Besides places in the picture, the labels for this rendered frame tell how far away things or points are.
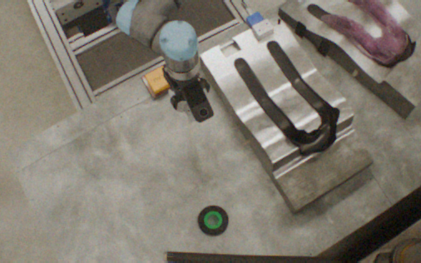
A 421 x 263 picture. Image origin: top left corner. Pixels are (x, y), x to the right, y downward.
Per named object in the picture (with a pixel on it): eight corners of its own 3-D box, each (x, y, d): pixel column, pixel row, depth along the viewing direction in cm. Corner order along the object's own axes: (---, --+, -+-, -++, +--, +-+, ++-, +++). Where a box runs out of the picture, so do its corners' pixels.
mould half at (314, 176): (200, 68, 168) (198, 47, 155) (275, 29, 172) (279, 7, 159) (293, 215, 153) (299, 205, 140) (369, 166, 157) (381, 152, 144)
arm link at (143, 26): (146, -3, 130) (185, 21, 127) (116, 32, 127) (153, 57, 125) (142, -21, 122) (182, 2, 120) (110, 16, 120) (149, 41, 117)
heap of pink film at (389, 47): (316, 22, 165) (319, 9, 158) (349, -13, 169) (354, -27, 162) (384, 77, 159) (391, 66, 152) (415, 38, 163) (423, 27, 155)
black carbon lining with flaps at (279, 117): (229, 65, 161) (229, 50, 152) (277, 39, 163) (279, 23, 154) (297, 169, 150) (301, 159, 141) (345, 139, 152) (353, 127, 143)
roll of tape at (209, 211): (233, 215, 154) (233, 213, 150) (220, 241, 152) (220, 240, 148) (206, 202, 155) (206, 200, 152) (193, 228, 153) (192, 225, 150)
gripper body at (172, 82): (190, 64, 143) (186, 42, 132) (207, 91, 141) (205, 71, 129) (162, 78, 142) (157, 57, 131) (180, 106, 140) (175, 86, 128)
